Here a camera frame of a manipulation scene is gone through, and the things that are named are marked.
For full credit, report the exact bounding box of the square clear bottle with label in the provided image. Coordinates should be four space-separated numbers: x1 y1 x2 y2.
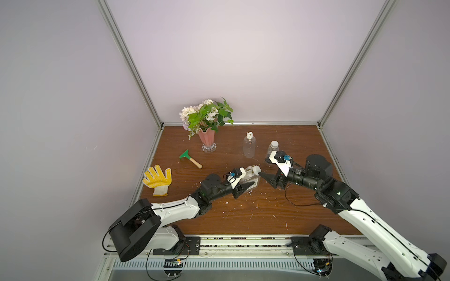
241 166 260 192

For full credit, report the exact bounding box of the round clear bottle front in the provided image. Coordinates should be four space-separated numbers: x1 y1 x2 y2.
266 145 279 158

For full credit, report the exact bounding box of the round clear bottle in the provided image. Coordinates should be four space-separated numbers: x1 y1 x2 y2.
243 134 256 158
266 145 279 158

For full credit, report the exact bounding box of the white cap small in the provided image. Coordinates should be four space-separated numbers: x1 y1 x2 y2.
270 140 279 148

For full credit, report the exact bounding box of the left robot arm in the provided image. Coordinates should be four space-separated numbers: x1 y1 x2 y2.
107 174 257 262

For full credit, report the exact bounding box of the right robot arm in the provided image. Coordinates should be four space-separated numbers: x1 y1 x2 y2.
260 151 447 281

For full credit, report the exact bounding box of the pink vase with flowers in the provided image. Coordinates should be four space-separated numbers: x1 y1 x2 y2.
179 97 234 153

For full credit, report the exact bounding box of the yellow work glove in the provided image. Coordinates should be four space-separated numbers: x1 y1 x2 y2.
142 165 172 197

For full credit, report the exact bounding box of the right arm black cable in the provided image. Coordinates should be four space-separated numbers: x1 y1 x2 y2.
284 185 322 208

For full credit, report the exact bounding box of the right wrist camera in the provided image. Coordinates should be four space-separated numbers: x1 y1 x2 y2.
267 151 293 177

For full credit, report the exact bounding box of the green scraper wooden handle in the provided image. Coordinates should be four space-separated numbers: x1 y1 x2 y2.
179 149 203 169

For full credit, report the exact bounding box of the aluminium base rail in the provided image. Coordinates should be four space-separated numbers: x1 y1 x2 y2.
104 235 339 276

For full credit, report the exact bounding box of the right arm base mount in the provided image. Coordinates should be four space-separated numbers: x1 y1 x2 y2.
287 237 332 255

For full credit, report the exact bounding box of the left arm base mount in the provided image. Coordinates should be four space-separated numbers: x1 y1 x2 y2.
152 237 201 256

